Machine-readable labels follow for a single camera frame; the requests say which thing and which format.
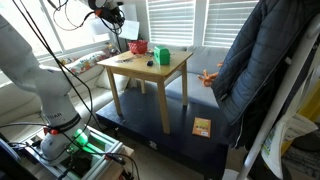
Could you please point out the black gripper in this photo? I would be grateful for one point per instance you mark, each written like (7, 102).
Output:
(111, 16)

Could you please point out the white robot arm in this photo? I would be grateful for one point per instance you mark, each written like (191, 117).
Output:
(14, 107)

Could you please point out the green toy box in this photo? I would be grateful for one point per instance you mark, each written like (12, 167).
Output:
(161, 55)

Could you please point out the orange box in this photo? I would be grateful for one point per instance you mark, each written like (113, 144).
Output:
(201, 127)

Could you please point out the red woven basket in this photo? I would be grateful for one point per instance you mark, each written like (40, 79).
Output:
(138, 46)

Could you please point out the small wooden table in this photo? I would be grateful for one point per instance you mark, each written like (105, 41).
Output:
(135, 66)

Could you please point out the blue toy car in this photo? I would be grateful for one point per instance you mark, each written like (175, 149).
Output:
(150, 63)

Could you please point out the colourful floral cushion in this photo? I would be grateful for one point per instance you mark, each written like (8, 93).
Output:
(80, 65)

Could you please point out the orange plush toy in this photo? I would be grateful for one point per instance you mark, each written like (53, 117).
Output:
(206, 78)

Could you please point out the dark blue platform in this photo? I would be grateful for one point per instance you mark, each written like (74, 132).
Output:
(140, 119)

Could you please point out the dark blue puffer jacket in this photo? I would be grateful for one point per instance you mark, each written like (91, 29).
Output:
(254, 64)

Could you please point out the white coat stand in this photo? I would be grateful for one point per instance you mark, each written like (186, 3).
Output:
(295, 67)

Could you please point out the white printed bag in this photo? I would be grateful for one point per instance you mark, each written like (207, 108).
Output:
(298, 120)

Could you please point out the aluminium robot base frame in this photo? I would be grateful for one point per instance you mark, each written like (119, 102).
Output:
(88, 158)

